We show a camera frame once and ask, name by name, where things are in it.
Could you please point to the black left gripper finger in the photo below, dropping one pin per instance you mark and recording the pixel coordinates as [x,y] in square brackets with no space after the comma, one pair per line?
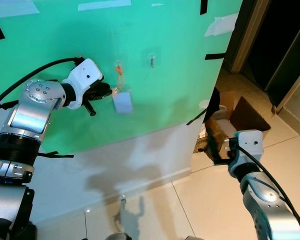
[108,91]
[91,109]

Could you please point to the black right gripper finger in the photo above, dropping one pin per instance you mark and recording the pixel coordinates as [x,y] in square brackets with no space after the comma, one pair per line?
[215,136]

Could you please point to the white item in box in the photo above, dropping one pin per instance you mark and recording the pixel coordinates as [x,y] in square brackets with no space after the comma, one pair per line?
[222,112]

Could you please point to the open brown cardboard box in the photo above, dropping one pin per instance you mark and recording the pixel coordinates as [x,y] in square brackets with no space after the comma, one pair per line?
[250,120]

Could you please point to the long white tape strip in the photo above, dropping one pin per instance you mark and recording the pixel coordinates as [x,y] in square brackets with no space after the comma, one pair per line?
[105,5]

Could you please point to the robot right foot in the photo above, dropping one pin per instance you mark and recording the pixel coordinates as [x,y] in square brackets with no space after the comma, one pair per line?
[195,238]

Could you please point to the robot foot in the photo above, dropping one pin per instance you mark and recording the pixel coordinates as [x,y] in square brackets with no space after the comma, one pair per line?
[119,236]
[195,238]

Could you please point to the small metal floor fitting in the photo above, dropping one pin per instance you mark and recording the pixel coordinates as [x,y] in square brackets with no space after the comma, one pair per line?
[123,201]

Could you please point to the tiny white tape strip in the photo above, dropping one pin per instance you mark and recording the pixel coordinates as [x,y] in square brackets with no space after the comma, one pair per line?
[157,4]

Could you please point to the crumpled white tape patch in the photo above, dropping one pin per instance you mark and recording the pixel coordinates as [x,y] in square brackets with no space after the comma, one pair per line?
[222,25]

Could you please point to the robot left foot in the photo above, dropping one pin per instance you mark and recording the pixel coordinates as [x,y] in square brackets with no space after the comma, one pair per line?
[119,236]

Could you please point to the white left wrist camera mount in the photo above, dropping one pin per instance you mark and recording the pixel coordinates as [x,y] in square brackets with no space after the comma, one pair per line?
[85,75]

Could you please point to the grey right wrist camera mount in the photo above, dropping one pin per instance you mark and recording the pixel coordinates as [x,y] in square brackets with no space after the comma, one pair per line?
[247,147]

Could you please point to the clear adhesive wall hook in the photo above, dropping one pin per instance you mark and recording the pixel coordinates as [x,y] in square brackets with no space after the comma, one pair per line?
[152,58]
[118,66]

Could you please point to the green wall sheet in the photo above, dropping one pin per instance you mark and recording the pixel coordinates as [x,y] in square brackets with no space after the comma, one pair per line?
[155,100]

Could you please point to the dark sliding door frame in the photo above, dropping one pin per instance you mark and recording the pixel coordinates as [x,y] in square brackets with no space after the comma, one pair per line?
[290,55]

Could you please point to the brown door frame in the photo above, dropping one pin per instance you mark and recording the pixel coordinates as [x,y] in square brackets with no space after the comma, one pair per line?
[250,30]

